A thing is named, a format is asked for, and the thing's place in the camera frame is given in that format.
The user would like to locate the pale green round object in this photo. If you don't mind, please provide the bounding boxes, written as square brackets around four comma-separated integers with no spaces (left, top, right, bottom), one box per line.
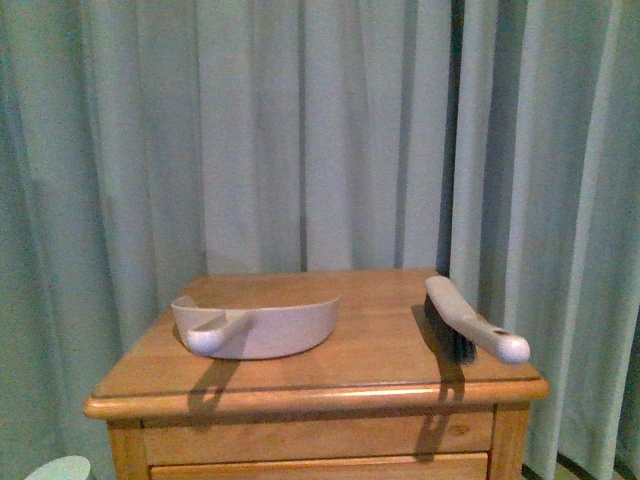
[25,455,94,480]

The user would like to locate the beige hand brush black bristles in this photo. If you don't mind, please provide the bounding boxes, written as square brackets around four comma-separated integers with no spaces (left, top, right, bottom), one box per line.
[425,276,531,365]

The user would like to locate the wooden nightstand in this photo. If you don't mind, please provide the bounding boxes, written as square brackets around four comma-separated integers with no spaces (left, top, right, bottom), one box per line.
[84,268,549,479]

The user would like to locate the beige plastic dustpan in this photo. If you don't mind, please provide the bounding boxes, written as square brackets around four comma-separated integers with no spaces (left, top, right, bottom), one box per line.
[171,296,341,360]

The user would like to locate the light green curtain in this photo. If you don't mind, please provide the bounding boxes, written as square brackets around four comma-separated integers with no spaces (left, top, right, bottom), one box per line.
[1,1,639,479]

